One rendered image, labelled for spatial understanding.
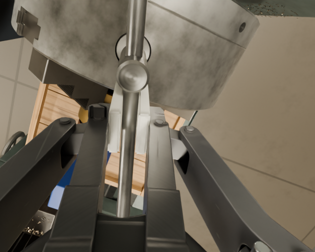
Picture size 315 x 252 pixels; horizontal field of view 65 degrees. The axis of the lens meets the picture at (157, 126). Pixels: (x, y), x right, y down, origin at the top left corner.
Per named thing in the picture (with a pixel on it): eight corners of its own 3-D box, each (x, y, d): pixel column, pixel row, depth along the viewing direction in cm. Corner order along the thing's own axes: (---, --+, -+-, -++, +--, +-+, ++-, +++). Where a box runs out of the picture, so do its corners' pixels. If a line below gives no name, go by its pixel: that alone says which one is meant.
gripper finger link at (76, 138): (105, 158, 15) (53, 155, 14) (112, 121, 19) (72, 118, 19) (106, 136, 14) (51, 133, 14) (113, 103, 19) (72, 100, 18)
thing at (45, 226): (25, 189, 65) (14, 202, 60) (63, 201, 66) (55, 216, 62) (12, 240, 73) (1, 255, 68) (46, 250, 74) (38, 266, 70)
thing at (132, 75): (123, 33, 26) (116, 59, 15) (144, 35, 26) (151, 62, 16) (122, 55, 27) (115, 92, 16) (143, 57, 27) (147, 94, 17)
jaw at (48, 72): (106, 30, 37) (24, 7, 27) (128, 44, 35) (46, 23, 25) (85, 95, 41) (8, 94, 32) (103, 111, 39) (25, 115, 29)
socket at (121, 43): (118, 27, 25) (116, 30, 23) (151, 31, 26) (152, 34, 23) (117, 60, 27) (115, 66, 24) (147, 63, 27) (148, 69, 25)
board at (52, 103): (54, 47, 60) (47, 50, 56) (188, 105, 65) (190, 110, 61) (30, 146, 71) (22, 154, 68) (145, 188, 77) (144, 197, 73)
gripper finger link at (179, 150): (149, 138, 14) (199, 142, 15) (147, 105, 19) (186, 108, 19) (146, 160, 15) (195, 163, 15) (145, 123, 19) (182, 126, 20)
